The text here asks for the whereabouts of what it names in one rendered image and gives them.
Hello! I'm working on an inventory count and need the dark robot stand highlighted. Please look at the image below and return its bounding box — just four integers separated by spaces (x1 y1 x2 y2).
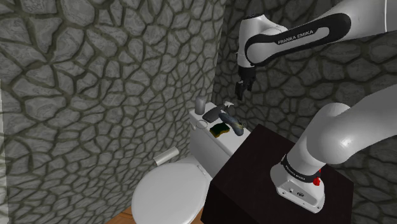
200 123 354 224

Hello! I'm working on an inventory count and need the white toilet paper roll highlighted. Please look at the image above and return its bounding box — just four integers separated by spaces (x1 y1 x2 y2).
153 146 180 167

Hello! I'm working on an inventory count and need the yellow and green sponge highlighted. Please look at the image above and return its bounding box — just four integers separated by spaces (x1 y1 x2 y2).
209 122 231 139

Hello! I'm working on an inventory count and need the blue-grey spray bottle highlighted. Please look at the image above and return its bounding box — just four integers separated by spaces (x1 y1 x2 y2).
218 112 246 137

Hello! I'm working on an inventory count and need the grey cylindrical cup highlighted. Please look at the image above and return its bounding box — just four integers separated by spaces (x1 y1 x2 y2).
194 95 207 115

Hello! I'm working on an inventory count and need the dark grey spray bottle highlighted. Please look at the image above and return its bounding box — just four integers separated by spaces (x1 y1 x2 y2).
202 100 234 123

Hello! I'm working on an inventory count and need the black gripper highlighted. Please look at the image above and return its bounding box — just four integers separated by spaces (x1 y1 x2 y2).
235 66 257 101

